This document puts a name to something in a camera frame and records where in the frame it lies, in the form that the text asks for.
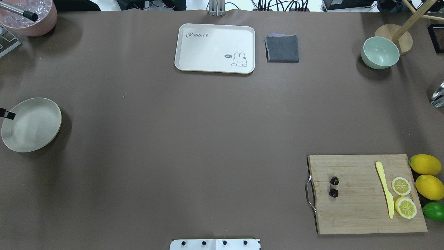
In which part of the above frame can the black wooden glass tray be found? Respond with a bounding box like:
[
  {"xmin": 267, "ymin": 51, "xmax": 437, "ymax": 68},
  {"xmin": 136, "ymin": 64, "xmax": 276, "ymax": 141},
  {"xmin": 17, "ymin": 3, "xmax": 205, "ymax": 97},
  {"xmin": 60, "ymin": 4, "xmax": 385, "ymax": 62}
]
[{"xmin": 427, "ymin": 24, "xmax": 444, "ymax": 53}]

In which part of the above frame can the stainless steel scoop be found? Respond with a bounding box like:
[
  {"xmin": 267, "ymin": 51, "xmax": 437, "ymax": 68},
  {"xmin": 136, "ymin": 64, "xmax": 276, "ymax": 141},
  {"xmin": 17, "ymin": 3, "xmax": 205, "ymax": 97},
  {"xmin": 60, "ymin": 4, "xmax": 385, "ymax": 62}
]
[{"xmin": 430, "ymin": 82, "xmax": 444, "ymax": 109}]

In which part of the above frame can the cream rabbit tray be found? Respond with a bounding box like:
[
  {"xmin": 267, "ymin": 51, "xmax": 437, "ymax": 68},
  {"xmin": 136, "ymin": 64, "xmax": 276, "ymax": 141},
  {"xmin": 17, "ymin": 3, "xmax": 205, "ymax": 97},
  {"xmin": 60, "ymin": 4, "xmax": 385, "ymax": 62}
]
[{"xmin": 174, "ymin": 23, "xmax": 256, "ymax": 74}]

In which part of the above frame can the aluminium frame post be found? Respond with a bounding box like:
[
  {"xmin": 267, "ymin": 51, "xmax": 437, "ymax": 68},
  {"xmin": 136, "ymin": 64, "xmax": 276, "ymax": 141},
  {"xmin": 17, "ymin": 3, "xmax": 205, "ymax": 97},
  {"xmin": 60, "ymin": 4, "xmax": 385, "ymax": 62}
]
[{"xmin": 208, "ymin": 0, "xmax": 226, "ymax": 16}]

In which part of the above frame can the steel muddler black tip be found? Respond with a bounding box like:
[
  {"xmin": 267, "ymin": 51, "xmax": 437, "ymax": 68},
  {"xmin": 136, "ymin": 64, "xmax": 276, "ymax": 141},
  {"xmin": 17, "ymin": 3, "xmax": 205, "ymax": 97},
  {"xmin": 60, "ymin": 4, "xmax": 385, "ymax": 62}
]
[{"xmin": 0, "ymin": 1, "xmax": 38, "ymax": 22}]

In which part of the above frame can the pink bowl of ice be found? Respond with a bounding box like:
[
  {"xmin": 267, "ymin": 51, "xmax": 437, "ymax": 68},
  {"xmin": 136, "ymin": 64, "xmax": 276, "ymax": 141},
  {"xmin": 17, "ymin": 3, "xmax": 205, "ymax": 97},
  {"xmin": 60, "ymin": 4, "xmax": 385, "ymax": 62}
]
[{"xmin": 0, "ymin": 0, "xmax": 57, "ymax": 37}]

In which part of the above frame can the lemon slice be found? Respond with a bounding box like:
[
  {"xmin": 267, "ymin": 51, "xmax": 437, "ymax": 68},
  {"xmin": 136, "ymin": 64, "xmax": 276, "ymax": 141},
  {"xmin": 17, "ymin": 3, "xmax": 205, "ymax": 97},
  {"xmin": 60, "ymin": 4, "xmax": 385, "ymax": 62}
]
[
  {"xmin": 394, "ymin": 196, "xmax": 417, "ymax": 219},
  {"xmin": 391, "ymin": 177, "xmax": 411, "ymax": 196}
]

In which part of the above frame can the mint green bowl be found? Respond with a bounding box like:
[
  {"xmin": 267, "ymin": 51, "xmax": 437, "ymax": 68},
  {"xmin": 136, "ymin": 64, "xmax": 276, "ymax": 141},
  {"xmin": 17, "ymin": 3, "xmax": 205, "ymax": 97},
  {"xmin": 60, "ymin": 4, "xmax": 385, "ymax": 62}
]
[{"xmin": 360, "ymin": 36, "xmax": 401, "ymax": 69}]

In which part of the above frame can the white cup rack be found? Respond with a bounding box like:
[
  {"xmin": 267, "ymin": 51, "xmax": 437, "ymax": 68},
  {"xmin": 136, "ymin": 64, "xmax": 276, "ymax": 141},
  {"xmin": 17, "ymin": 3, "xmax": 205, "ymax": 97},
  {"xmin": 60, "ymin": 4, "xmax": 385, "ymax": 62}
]
[{"xmin": 0, "ymin": 25, "xmax": 21, "ymax": 58}]

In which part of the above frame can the whole yellow lemon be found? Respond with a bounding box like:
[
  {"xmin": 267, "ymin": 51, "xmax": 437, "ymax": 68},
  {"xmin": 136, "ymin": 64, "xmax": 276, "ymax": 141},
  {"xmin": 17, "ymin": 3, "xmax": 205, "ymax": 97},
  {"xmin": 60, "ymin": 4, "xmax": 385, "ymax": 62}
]
[
  {"xmin": 409, "ymin": 154, "xmax": 442, "ymax": 176},
  {"xmin": 415, "ymin": 175, "xmax": 444, "ymax": 201}
]

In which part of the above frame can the beige round plate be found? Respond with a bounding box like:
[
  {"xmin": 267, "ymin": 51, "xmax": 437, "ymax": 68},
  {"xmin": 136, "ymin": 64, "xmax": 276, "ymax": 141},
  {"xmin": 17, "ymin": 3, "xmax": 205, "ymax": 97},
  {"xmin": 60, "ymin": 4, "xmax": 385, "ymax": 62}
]
[{"xmin": 1, "ymin": 98, "xmax": 62, "ymax": 152}]

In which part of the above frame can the grey folded cloth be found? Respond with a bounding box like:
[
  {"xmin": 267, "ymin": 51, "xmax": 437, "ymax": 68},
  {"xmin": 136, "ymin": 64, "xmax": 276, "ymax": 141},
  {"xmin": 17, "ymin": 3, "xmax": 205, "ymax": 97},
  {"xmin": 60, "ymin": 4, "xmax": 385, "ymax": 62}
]
[{"xmin": 265, "ymin": 33, "xmax": 300, "ymax": 63}]

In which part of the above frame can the green lime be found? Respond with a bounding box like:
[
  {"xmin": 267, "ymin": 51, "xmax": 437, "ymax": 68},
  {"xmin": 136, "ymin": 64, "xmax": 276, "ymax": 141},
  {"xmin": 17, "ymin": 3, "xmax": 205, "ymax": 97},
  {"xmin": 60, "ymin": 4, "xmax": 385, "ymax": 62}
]
[{"xmin": 422, "ymin": 202, "xmax": 444, "ymax": 222}]

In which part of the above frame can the bamboo cutting board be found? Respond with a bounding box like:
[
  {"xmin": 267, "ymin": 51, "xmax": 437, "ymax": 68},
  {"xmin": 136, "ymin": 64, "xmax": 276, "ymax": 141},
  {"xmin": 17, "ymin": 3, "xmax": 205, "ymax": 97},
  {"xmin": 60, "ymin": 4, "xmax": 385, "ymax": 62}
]
[{"xmin": 307, "ymin": 155, "xmax": 428, "ymax": 235}]

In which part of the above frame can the wooden mug tree stand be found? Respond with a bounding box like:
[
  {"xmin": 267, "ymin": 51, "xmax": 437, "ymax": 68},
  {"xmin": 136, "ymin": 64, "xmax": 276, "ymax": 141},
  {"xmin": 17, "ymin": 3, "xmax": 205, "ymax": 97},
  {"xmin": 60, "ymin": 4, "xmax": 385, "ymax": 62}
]
[{"xmin": 374, "ymin": 0, "xmax": 443, "ymax": 55}]

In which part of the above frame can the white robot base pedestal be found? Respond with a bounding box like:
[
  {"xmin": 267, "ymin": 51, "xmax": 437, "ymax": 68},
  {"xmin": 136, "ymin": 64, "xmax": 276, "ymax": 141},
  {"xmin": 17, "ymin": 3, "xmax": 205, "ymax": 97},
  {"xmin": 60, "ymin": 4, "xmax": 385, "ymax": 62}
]
[{"xmin": 169, "ymin": 238, "xmax": 261, "ymax": 250}]

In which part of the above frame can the yellow plastic knife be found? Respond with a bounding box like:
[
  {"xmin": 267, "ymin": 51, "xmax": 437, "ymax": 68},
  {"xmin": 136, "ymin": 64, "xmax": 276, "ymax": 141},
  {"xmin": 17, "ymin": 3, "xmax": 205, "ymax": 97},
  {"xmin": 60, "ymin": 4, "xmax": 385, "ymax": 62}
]
[{"xmin": 375, "ymin": 161, "xmax": 395, "ymax": 219}]

